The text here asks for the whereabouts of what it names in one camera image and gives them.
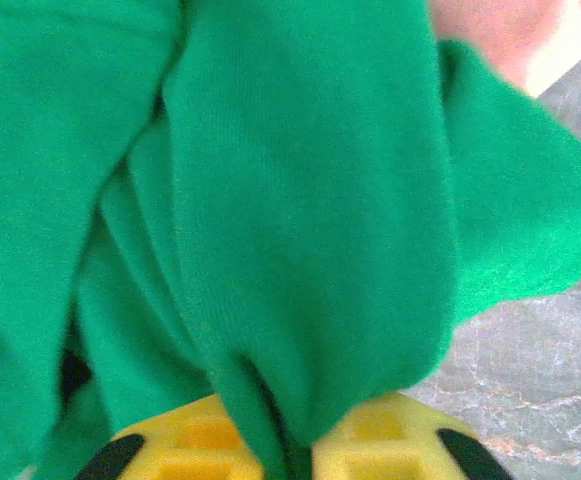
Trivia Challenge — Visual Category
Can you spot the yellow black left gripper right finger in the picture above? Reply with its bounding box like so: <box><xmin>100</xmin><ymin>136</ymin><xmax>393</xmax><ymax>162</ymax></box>
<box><xmin>312</xmin><ymin>392</ymin><xmax>516</xmax><ymax>480</ymax></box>

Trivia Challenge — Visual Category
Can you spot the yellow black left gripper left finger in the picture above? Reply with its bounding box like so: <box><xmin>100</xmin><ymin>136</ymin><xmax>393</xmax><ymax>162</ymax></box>
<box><xmin>77</xmin><ymin>394</ymin><xmax>264</xmax><ymax>480</ymax></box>

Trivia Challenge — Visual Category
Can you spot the green t-shirt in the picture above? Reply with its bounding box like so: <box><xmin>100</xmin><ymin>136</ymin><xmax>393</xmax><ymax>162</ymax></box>
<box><xmin>0</xmin><ymin>0</ymin><xmax>581</xmax><ymax>480</ymax></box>

